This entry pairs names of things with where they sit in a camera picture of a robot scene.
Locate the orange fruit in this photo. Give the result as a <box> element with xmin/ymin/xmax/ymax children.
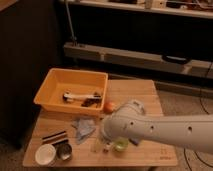
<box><xmin>104</xmin><ymin>101</ymin><xmax>115</xmax><ymax>113</ymax></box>

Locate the dark brown object in bin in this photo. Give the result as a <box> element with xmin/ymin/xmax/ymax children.
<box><xmin>81</xmin><ymin>92</ymin><xmax>102</xmax><ymax>107</ymax></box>

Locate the green plastic cup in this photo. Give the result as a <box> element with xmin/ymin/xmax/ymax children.
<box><xmin>114</xmin><ymin>137</ymin><xmax>128</xmax><ymax>152</ymax></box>

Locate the grey metal shelf rail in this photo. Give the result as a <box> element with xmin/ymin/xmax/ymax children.
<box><xmin>64</xmin><ymin>42</ymin><xmax>213</xmax><ymax>79</ymax></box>

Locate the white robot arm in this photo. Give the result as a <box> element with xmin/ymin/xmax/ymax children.
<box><xmin>100</xmin><ymin>100</ymin><xmax>213</xmax><ymax>154</ymax></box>

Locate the metal cup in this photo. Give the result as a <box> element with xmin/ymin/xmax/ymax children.
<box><xmin>57</xmin><ymin>143</ymin><xmax>72</xmax><ymax>160</ymax></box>

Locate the grey blue cloth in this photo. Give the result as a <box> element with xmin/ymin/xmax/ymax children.
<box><xmin>71</xmin><ymin>118</ymin><xmax>96</xmax><ymax>145</ymax></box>

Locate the wooden table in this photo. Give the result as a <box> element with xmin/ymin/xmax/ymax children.
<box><xmin>23</xmin><ymin>80</ymin><xmax>177</xmax><ymax>168</ymax></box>

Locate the white bowl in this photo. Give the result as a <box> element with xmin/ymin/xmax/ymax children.
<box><xmin>35</xmin><ymin>144</ymin><xmax>56</xmax><ymax>166</ymax></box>

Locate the yellow plastic bin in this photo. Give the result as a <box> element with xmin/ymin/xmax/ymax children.
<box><xmin>34</xmin><ymin>68</ymin><xmax>108</xmax><ymax>116</ymax></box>

